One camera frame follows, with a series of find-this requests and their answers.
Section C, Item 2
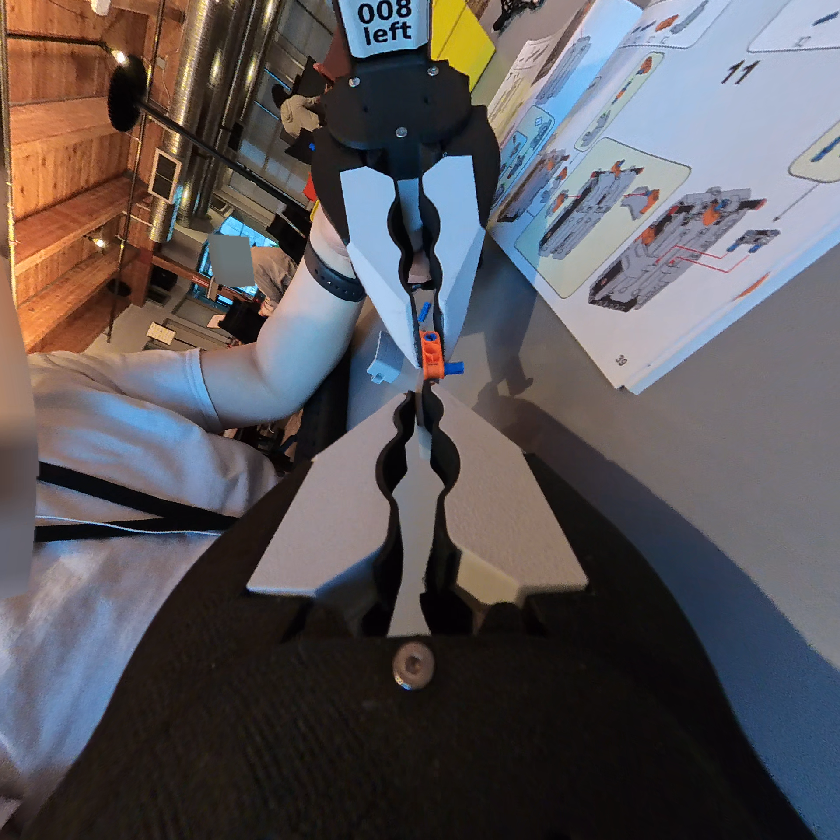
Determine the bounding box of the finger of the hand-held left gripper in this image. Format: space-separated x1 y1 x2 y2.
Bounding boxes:
340 163 424 368
420 151 488 362

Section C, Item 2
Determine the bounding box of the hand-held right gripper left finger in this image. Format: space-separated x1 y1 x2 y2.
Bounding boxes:
246 391 420 637

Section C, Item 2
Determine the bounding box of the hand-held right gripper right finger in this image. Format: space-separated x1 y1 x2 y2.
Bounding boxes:
419 386 588 637

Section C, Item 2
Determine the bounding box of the orange connector brick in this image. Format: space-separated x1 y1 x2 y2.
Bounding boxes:
420 330 448 382

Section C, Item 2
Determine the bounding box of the person's left forearm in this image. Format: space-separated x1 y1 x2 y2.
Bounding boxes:
200 259 368 431

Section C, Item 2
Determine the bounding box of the grey desk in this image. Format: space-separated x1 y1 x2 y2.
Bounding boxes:
344 0 840 840

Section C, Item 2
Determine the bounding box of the person's left hand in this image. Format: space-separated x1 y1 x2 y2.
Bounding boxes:
307 199 357 271

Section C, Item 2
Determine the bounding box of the black wristband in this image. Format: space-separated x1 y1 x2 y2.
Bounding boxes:
303 239 366 303

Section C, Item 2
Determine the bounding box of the yellow plastic bin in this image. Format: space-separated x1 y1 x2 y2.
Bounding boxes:
430 0 496 89

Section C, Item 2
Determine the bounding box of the black office chair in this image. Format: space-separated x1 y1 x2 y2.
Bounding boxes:
217 302 265 343

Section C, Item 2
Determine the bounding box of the white vent grille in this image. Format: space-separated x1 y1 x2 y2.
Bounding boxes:
147 147 182 199

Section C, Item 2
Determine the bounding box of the white instruction booklet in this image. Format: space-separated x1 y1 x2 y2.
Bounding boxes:
486 0 840 395

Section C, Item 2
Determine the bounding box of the black light stand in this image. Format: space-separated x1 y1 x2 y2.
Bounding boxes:
108 52 311 193

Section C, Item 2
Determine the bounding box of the black shoulder strap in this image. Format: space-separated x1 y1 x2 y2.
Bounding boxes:
36 461 237 542

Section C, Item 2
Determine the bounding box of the silver ventilation duct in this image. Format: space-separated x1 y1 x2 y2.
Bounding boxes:
172 0 293 231

